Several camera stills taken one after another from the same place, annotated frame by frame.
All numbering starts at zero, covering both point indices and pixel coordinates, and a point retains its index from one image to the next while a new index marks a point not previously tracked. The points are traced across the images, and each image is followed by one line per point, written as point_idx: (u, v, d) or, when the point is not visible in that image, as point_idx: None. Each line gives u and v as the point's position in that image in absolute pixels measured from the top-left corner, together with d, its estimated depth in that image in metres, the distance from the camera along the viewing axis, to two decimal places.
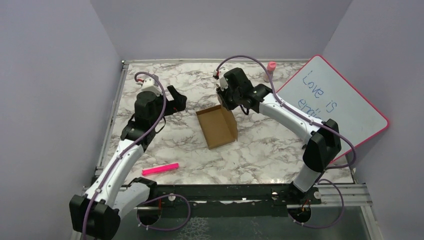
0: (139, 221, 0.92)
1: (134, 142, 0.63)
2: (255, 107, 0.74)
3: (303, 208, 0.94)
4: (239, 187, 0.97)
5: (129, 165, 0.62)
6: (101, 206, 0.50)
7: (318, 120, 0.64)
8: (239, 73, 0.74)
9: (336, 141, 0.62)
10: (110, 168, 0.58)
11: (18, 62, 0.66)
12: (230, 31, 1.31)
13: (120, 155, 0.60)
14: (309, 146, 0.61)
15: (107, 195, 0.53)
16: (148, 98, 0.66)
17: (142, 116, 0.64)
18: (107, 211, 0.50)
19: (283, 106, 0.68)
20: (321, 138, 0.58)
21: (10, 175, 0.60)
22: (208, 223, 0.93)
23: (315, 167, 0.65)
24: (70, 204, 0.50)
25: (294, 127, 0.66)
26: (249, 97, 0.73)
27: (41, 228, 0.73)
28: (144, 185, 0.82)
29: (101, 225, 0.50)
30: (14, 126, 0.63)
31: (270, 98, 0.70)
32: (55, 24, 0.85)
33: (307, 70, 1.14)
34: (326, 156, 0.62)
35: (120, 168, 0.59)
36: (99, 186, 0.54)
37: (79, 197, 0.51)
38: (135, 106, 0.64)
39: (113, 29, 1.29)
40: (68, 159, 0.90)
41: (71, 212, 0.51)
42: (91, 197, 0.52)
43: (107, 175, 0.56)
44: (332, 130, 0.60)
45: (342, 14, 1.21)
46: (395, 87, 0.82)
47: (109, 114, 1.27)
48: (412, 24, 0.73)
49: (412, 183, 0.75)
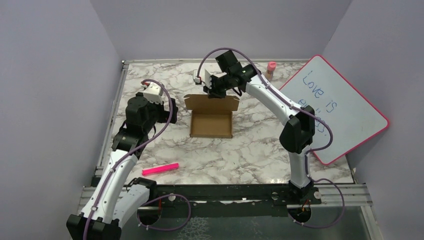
0: (139, 221, 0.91)
1: (127, 153, 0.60)
2: (242, 86, 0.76)
3: (303, 208, 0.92)
4: (239, 187, 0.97)
5: (125, 176, 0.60)
6: (97, 226, 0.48)
7: (298, 105, 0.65)
8: (229, 54, 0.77)
9: (311, 125, 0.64)
10: (104, 183, 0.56)
11: (18, 61, 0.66)
12: (230, 31, 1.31)
13: (113, 168, 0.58)
14: (285, 129, 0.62)
15: (104, 212, 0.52)
16: (139, 103, 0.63)
17: (134, 123, 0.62)
18: (106, 228, 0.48)
19: (268, 88, 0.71)
20: (297, 121, 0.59)
21: (10, 175, 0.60)
22: (209, 223, 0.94)
23: (289, 149, 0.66)
24: (68, 224, 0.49)
25: (275, 110, 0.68)
26: (237, 76, 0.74)
27: (40, 228, 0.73)
28: (144, 189, 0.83)
29: None
30: (14, 125, 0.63)
31: (256, 79, 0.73)
32: (55, 23, 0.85)
33: (308, 70, 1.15)
34: (301, 140, 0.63)
35: (115, 180, 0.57)
36: (94, 204, 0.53)
37: (75, 217, 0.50)
38: (126, 113, 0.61)
39: (113, 29, 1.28)
40: (68, 159, 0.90)
41: (71, 232, 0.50)
42: (88, 216, 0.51)
43: (102, 191, 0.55)
44: (309, 114, 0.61)
45: (342, 14, 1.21)
46: (396, 87, 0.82)
47: (109, 114, 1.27)
48: (413, 23, 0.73)
49: (412, 183, 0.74)
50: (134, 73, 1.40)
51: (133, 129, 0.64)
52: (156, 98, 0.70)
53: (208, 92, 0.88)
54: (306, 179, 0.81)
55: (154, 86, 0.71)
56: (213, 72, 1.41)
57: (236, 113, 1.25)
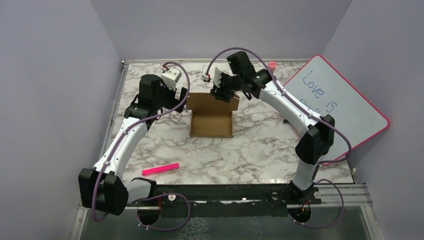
0: (139, 221, 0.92)
1: (139, 120, 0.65)
2: (256, 93, 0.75)
3: (303, 208, 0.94)
4: (239, 187, 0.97)
5: (134, 141, 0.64)
6: (110, 178, 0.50)
7: (317, 114, 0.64)
8: (242, 57, 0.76)
9: (331, 136, 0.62)
10: (117, 143, 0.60)
11: (18, 61, 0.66)
12: (230, 31, 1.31)
13: (125, 131, 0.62)
14: (303, 139, 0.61)
15: (116, 167, 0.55)
16: (152, 78, 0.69)
17: (146, 95, 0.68)
18: (117, 183, 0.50)
19: (284, 95, 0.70)
20: (316, 132, 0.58)
21: (9, 175, 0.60)
22: (208, 223, 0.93)
23: (305, 159, 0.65)
24: (79, 178, 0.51)
25: (292, 118, 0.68)
26: (251, 82, 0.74)
27: (40, 228, 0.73)
28: (146, 185, 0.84)
29: (110, 199, 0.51)
30: (14, 126, 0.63)
31: (271, 85, 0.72)
32: (55, 24, 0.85)
33: (307, 70, 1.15)
34: (319, 150, 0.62)
35: (126, 142, 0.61)
36: (107, 159, 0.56)
37: (87, 171, 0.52)
38: (140, 85, 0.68)
39: (113, 29, 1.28)
40: (68, 158, 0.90)
41: (81, 187, 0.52)
42: (100, 170, 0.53)
43: (114, 150, 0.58)
44: (330, 125, 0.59)
45: (342, 14, 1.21)
46: (396, 87, 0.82)
47: (109, 114, 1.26)
48: (413, 23, 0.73)
49: (412, 183, 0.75)
50: (134, 73, 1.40)
51: (144, 102, 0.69)
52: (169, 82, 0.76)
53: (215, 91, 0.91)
54: (311, 182, 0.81)
55: (173, 71, 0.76)
56: None
57: (236, 113, 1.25)
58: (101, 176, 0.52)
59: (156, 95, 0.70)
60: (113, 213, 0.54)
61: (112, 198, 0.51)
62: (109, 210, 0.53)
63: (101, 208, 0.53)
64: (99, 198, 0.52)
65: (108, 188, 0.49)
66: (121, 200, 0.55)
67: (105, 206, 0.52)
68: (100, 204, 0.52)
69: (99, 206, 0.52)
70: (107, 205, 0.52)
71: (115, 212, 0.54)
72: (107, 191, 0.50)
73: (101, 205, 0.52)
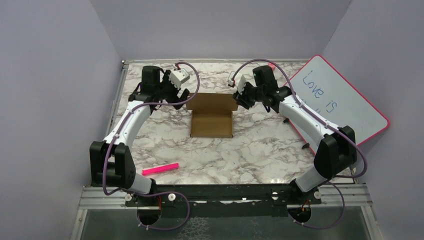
0: (139, 220, 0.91)
1: (143, 103, 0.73)
2: (275, 107, 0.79)
3: (303, 208, 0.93)
4: (239, 187, 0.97)
5: (139, 121, 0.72)
6: (120, 148, 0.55)
7: (334, 125, 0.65)
8: (267, 72, 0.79)
9: (351, 150, 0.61)
10: (124, 120, 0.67)
11: (18, 61, 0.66)
12: (230, 31, 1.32)
13: (132, 110, 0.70)
14: (320, 148, 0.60)
15: (125, 139, 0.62)
16: (153, 67, 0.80)
17: (148, 82, 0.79)
18: (126, 153, 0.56)
19: (302, 107, 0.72)
20: (334, 141, 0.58)
21: (9, 175, 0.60)
22: (208, 223, 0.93)
23: (322, 172, 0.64)
24: (91, 150, 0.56)
25: (309, 129, 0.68)
26: (271, 96, 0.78)
27: (40, 228, 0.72)
28: (148, 183, 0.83)
29: (119, 170, 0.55)
30: (14, 126, 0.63)
31: (290, 99, 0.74)
32: (55, 24, 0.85)
33: (308, 70, 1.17)
34: (338, 165, 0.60)
35: (133, 120, 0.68)
36: (116, 132, 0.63)
37: (98, 143, 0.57)
38: (143, 72, 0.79)
39: (113, 29, 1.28)
40: (68, 158, 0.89)
41: (92, 159, 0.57)
42: (110, 141, 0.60)
43: (123, 126, 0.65)
44: (349, 139, 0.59)
45: (342, 14, 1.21)
46: (396, 87, 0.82)
47: (109, 114, 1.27)
48: (413, 23, 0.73)
49: (413, 183, 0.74)
50: (134, 73, 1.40)
51: (145, 90, 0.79)
52: (175, 81, 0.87)
53: (237, 97, 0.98)
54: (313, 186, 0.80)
55: (182, 72, 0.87)
56: (213, 72, 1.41)
57: (236, 113, 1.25)
58: (112, 147, 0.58)
59: (157, 84, 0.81)
60: (122, 186, 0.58)
61: (122, 169, 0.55)
62: (119, 184, 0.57)
63: (111, 183, 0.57)
64: (109, 172, 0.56)
65: (118, 158, 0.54)
66: (129, 175, 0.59)
67: (115, 180, 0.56)
68: (110, 178, 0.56)
69: (109, 180, 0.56)
70: (117, 179, 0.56)
71: (124, 185, 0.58)
72: (117, 161, 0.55)
73: (111, 178, 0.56)
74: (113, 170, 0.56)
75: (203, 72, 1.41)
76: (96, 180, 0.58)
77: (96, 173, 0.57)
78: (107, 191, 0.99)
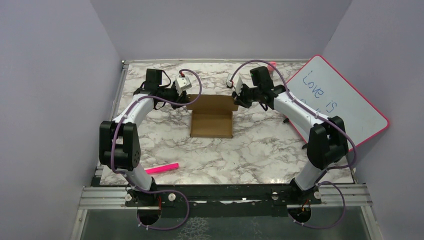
0: (139, 221, 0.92)
1: (148, 95, 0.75)
2: (270, 104, 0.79)
3: (303, 208, 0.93)
4: (239, 187, 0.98)
5: (144, 109, 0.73)
6: (128, 126, 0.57)
7: (323, 115, 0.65)
8: (264, 71, 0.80)
9: (342, 140, 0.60)
10: (131, 106, 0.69)
11: (18, 62, 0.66)
12: (230, 31, 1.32)
13: (138, 99, 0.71)
14: (310, 138, 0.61)
15: (132, 120, 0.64)
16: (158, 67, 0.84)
17: (151, 78, 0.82)
18: (134, 131, 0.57)
19: (295, 102, 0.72)
20: (322, 129, 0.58)
21: (10, 175, 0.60)
22: (208, 223, 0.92)
23: (315, 163, 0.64)
24: (101, 129, 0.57)
25: (302, 122, 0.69)
26: (266, 94, 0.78)
27: (40, 228, 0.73)
28: (148, 181, 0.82)
29: (127, 149, 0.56)
30: (13, 127, 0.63)
31: (283, 95, 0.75)
32: (54, 24, 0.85)
33: (307, 70, 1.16)
34: (330, 154, 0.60)
35: (140, 107, 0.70)
36: (125, 113, 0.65)
37: (107, 123, 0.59)
38: (148, 71, 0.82)
39: (113, 29, 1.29)
40: (68, 158, 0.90)
41: (100, 138, 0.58)
42: (119, 121, 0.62)
43: (130, 110, 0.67)
44: (338, 128, 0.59)
45: (342, 14, 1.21)
46: (396, 87, 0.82)
47: (109, 114, 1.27)
48: (414, 23, 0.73)
49: (412, 183, 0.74)
50: (134, 73, 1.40)
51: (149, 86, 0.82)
52: (177, 86, 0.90)
53: (236, 98, 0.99)
54: (312, 185, 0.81)
55: (184, 81, 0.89)
56: (213, 72, 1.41)
57: (236, 114, 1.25)
58: (120, 128, 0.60)
59: (160, 82, 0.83)
60: (129, 167, 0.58)
61: (130, 146, 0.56)
62: (126, 165, 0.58)
63: (118, 163, 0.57)
64: (117, 151, 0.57)
65: (127, 135, 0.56)
66: (136, 155, 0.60)
67: (123, 159, 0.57)
68: (117, 158, 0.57)
69: (117, 160, 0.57)
70: (124, 159, 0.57)
71: (132, 165, 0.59)
72: (126, 139, 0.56)
73: (118, 158, 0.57)
74: (121, 150, 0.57)
75: (203, 72, 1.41)
76: (103, 161, 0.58)
77: (104, 152, 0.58)
78: (107, 191, 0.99)
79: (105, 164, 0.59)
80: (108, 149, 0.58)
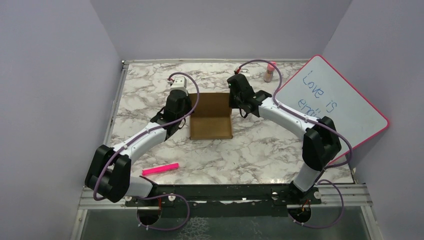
0: (139, 220, 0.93)
1: (162, 125, 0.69)
2: (256, 112, 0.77)
3: (303, 208, 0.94)
4: (239, 187, 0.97)
5: (154, 141, 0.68)
6: (122, 160, 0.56)
7: (313, 118, 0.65)
8: (242, 79, 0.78)
9: (334, 139, 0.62)
10: (137, 135, 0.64)
11: (18, 61, 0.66)
12: (230, 31, 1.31)
13: (148, 130, 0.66)
14: (304, 143, 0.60)
15: (131, 153, 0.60)
16: (180, 95, 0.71)
17: (170, 110, 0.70)
18: (126, 167, 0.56)
19: (280, 107, 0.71)
20: (316, 134, 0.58)
21: (10, 173, 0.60)
22: (209, 223, 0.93)
23: (312, 165, 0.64)
24: (97, 152, 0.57)
25: (291, 127, 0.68)
26: (250, 103, 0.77)
27: (40, 227, 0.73)
28: (148, 188, 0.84)
29: (111, 182, 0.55)
30: (14, 126, 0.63)
31: (268, 101, 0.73)
32: (54, 24, 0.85)
33: (308, 70, 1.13)
34: (325, 155, 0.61)
35: (148, 138, 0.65)
36: (127, 142, 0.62)
37: (105, 148, 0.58)
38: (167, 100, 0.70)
39: (112, 28, 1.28)
40: (68, 158, 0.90)
41: (93, 159, 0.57)
42: (117, 150, 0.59)
43: (135, 140, 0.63)
44: (329, 128, 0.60)
45: (342, 14, 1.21)
46: (396, 86, 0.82)
47: (109, 114, 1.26)
48: (414, 22, 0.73)
49: (412, 182, 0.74)
50: (134, 73, 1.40)
51: (167, 116, 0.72)
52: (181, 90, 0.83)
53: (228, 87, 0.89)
54: (311, 185, 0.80)
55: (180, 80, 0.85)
56: (213, 72, 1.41)
57: (236, 114, 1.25)
58: (116, 156, 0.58)
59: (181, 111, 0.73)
60: (109, 198, 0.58)
61: (114, 179, 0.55)
62: (106, 195, 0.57)
63: (100, 190, 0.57)
64: (103, 179, 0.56)
65: (117, 167, 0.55)
66: (121, 189, 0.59)
67: (105, 189, 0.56)
68: (100, 186, 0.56)
69: (99, 187, 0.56)
70: (107, 190, 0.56)
71: (112, 197, 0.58)
72: (115, 171, 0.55)
73: (101, 187, 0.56)
74: (107, 180, 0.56)
75: (203, 72, 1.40)
76: (89, 183, 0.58)
77: (91, 176, 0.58)
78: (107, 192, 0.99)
79: (90, 186, 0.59)
80: (96, 174, 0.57)
